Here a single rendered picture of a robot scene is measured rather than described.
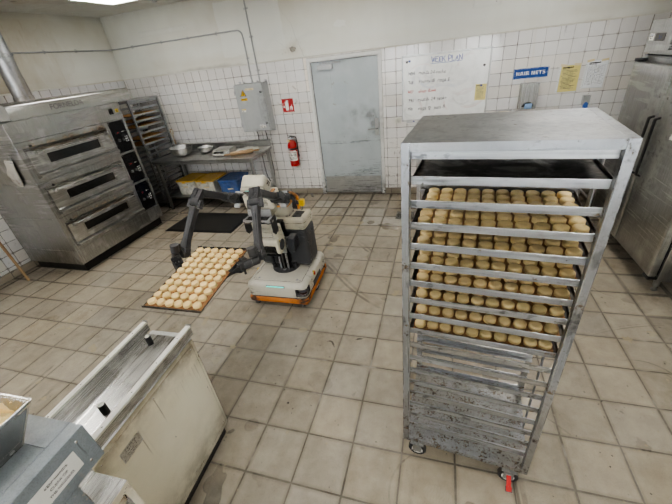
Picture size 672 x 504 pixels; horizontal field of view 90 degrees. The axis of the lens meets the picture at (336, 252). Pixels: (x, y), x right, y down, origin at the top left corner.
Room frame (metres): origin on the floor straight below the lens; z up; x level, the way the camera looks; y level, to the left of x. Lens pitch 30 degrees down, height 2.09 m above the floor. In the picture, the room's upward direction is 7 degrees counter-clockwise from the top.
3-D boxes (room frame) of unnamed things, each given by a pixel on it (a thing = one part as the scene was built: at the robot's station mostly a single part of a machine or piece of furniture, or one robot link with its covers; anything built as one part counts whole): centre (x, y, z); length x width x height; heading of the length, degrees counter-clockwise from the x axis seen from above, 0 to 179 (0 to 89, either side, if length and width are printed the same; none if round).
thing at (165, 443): (1.12, 1.11, 0.45); 0.70 x 0.34 x 0.90; 163
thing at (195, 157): (5.84, 1.88, 0.49); 1.90 x 0.72 x 0.98; 71
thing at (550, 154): (1.03, -0.57, 1.77); 0.64 x 0.03 x 0.03; 65
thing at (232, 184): (5.74, 1.60, 0.36); 0.47 x 0.38 x 0.26; 163
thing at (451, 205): (1.03, -0.57, 1.59); 0.64 x 0.03 x 0.03; 65
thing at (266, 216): (2.67, 0.61, 0.93); 0.28 x 0.16 x 0.22; 72
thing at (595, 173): (1.21, -0.66, 1.68); 0.60 x 0.40 x 0.02; 65
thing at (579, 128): (1.21, -0.65, 0.93); 0.64 x 0.51 x 1.78; 65
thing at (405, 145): (1.13, -0.28, 0.97); 0.03 x 0.03 x 1.70; 65
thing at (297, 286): (2.95, 0.52, 0.16); 0.67 x 0.64 x 0.25; 162
